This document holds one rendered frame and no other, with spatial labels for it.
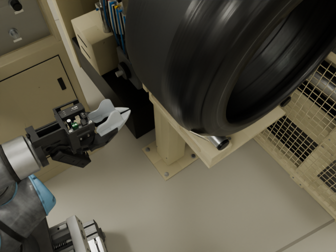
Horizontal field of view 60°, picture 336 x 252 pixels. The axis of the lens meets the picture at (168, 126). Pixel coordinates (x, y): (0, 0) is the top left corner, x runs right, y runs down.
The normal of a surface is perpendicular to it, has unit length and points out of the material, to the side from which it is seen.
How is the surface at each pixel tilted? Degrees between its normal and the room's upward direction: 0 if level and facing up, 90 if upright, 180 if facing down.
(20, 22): 90
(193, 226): 0
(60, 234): 0
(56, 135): 90
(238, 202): 0
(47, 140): 90
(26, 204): 35
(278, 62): 40
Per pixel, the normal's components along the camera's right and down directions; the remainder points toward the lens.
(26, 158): 0.48, 0.05
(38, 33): 0.59, 0.69
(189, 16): -0.66, 0.10
